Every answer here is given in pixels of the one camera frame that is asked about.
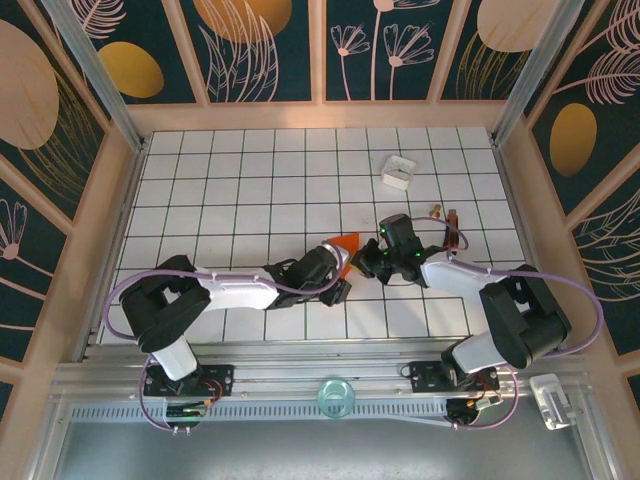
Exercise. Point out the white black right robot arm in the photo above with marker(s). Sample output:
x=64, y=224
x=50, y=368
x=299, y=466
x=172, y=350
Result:
x=530, y=320

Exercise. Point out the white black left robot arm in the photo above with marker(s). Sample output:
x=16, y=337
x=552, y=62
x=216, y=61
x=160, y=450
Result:
x=160, y=305

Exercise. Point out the white square container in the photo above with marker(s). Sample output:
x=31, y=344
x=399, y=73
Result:
x=397, y=184

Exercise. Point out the clear green glass cup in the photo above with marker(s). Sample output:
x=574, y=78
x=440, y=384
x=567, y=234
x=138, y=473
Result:
x=336, y=397

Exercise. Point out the clear acrylic holder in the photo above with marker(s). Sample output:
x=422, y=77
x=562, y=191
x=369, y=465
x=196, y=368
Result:
x=554, y=402

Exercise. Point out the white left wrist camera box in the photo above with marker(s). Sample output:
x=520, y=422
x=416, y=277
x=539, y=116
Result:
x=329, y=246

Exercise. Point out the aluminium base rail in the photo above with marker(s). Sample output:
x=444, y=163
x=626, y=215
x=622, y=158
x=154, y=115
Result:
x=300, y=370

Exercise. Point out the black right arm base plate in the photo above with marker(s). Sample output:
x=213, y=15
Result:
x=425, y=377

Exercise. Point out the aluminium table side rail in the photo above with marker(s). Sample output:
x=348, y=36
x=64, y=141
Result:
x=112, y=240
x=530, y=225

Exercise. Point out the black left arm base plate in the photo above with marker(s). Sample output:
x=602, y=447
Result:
x=220, y=380

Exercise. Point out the aluminium frame post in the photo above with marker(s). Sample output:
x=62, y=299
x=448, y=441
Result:
x=95, y=70
x=540, y=60

